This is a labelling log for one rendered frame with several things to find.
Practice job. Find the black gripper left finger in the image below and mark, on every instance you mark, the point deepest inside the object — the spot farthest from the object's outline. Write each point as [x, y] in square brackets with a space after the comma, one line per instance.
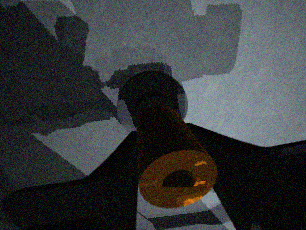
[109, 192]

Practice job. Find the orange cylindrical knob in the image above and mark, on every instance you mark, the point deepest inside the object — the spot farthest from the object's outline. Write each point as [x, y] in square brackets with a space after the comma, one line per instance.
[174, 169]

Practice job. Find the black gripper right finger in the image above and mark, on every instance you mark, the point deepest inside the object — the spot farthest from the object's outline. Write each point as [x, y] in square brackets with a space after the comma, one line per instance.
[247, 173]

